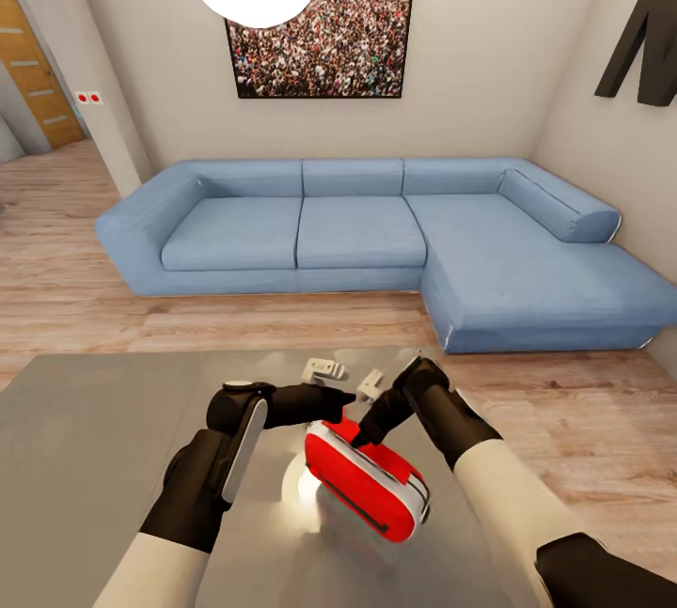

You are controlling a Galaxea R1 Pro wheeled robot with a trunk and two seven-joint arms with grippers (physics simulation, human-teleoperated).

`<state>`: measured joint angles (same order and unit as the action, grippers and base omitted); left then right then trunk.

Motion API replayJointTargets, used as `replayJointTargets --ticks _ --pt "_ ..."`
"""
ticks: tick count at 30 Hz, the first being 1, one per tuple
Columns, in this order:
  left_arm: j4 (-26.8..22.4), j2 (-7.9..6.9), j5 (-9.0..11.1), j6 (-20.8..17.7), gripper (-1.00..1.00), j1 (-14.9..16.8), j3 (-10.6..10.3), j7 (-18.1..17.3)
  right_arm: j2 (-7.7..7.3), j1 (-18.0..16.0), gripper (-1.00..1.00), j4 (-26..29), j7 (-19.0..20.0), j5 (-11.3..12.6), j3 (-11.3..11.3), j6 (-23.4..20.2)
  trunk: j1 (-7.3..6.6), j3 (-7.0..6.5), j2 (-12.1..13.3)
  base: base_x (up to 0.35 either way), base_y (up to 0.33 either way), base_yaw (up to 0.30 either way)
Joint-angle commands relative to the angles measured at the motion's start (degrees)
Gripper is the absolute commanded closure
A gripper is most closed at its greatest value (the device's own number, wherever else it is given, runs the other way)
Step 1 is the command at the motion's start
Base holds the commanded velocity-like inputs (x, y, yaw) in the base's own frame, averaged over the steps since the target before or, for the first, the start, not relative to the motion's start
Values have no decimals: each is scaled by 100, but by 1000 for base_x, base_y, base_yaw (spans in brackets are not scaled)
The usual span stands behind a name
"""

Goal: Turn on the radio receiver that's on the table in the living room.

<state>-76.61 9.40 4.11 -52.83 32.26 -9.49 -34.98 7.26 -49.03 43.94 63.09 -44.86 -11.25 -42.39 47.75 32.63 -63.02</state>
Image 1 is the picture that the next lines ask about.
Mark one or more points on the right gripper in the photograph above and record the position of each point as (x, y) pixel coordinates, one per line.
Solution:
(377, 423)

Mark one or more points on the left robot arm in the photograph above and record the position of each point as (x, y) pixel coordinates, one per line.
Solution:
(165, 565)

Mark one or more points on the coffee table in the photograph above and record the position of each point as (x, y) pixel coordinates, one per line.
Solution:
(85, 442)

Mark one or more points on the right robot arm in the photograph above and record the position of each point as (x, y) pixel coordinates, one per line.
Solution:
(546, 555)

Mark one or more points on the decorative sign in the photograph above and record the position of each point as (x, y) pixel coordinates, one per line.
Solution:
(654, 23)

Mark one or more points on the radio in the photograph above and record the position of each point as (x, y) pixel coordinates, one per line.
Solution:
(377, 484)

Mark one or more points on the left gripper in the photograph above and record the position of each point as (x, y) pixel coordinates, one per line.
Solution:
(314, 403)

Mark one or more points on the door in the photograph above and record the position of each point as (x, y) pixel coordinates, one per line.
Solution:
(29, 69)

